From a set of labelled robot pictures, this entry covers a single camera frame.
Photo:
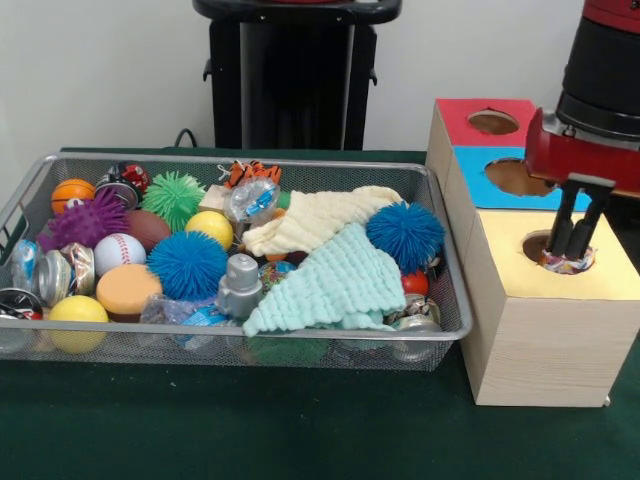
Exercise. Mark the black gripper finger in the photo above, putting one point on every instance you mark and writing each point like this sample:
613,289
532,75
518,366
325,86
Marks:
560,230
585,230

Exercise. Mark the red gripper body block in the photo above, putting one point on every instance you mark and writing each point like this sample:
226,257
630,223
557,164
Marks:
560,155

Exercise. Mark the polka dot patterned cloth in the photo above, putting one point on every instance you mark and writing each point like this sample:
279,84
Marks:
567,265

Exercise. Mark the mint knitted cloth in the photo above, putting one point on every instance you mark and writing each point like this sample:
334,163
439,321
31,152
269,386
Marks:
340,285

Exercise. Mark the cream knitted cloth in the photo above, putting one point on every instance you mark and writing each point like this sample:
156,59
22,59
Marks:
320,220

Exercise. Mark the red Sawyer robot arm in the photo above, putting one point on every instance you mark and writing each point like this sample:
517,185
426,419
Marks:
605,65

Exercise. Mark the silver mesh bin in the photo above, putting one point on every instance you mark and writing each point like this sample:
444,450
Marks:
450,260

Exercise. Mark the wooden box with three holes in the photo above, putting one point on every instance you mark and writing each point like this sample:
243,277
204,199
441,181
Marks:
540,350

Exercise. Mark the blue spiky ball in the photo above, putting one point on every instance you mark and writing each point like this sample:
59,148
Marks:
187,265
406,235

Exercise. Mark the yellow tennis ball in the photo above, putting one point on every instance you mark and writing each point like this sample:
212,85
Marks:
210,229

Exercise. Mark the dark green tablecloth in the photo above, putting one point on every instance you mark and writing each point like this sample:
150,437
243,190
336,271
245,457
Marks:
250,425

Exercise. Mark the green spiky ball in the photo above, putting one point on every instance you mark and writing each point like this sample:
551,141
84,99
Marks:
172,197

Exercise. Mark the orange foam disc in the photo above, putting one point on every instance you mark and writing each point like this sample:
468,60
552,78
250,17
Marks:
127,287

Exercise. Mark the white baseball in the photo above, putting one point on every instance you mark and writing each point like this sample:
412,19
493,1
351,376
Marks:
120,254

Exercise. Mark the purple spiky ball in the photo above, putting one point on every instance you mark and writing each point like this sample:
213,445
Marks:
87,222

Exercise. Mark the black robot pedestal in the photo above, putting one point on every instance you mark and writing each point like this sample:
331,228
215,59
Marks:
300,85

